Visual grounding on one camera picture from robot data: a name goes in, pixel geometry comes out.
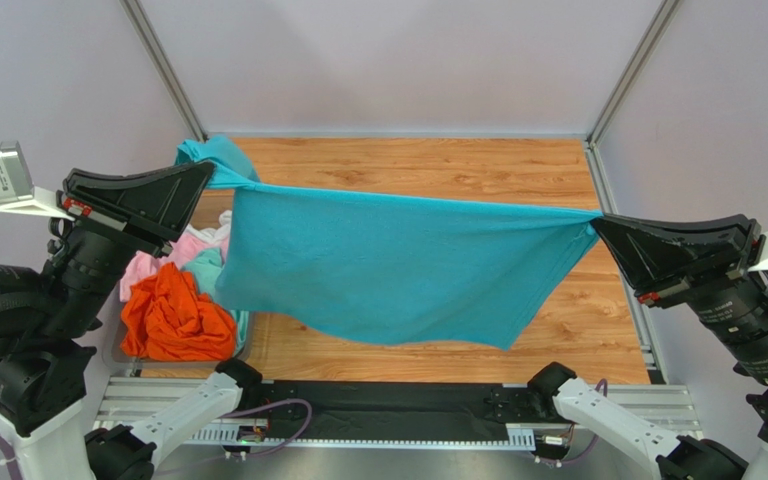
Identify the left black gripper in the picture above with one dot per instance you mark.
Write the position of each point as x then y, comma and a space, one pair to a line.
148, 208

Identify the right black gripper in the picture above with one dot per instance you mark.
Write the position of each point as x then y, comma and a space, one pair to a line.
709, 267

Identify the teal t shirt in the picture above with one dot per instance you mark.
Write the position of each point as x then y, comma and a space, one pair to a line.
388, 269

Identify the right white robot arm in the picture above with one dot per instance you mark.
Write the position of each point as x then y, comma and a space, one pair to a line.
738, 319

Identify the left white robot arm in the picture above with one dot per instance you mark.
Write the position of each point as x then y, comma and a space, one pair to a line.
43, 314

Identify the white t shirt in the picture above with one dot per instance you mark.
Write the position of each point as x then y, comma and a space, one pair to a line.
213, 235

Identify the pink t shirt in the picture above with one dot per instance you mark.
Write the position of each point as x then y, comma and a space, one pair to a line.
144, 265

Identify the mint green t shirt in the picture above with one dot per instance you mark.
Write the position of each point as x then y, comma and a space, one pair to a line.
206, 267

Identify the orange t shirt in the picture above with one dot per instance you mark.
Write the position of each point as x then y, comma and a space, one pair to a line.
168, 320

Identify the clear plastic bin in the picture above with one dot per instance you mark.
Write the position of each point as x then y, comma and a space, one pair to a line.
113, 355

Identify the aluminium front frame rail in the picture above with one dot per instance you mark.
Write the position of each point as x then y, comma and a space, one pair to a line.
129, 399

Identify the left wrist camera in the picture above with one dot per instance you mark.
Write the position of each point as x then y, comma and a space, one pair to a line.
18, 194

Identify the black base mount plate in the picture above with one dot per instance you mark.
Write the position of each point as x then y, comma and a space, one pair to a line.
392, 411

